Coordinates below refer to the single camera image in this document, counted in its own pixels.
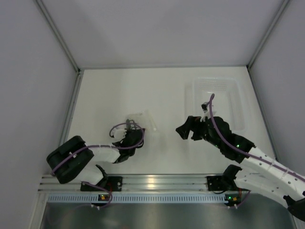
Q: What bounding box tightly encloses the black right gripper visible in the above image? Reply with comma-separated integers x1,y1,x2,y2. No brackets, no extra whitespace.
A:
176,114,223,149

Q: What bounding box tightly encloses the clear zip top bag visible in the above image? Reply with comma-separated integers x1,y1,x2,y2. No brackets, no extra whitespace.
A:
126,110,157,131

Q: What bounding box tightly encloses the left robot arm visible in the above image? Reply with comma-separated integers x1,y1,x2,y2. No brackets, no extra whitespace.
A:
46,126,145,191

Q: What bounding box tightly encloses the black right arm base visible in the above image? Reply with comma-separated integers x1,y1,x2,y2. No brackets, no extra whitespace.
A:
206,165,242,192

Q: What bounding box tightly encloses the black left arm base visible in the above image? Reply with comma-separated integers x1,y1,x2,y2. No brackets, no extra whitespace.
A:
80,176,123,192

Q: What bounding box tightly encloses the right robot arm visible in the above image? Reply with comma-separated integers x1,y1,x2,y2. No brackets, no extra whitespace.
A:
176,116,305,220

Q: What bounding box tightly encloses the white perforated plastic basket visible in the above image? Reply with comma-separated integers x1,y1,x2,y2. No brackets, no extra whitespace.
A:
186,77,247,134

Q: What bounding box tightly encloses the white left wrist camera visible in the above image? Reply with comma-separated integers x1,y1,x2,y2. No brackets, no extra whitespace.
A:
111,128,127,140

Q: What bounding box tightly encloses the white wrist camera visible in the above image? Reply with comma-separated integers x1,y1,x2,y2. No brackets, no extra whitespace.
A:
201,102,211,121
111,128,127,140

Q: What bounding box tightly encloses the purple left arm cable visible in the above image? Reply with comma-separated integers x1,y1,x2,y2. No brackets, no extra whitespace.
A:
51,122,146,177

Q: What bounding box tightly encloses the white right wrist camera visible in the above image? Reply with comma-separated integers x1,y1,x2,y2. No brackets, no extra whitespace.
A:
201,102,211,121

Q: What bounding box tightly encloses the aluminium frame post left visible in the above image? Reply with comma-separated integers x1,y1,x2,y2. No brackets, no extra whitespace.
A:
35,0,81,72

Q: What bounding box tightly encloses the aluminium frame post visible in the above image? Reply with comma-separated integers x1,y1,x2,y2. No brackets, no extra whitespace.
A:
247,0,292,69
35,0,81,72

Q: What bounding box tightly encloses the aluminium mounting rail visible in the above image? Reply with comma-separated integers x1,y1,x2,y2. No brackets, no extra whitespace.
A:
38,174,217,192

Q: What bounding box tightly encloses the white slotted cable duct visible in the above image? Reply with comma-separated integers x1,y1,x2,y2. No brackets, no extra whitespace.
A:
48,193,230,204

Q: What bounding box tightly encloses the aluminium frame post right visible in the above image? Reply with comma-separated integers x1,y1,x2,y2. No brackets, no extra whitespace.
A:
247,0,292,69

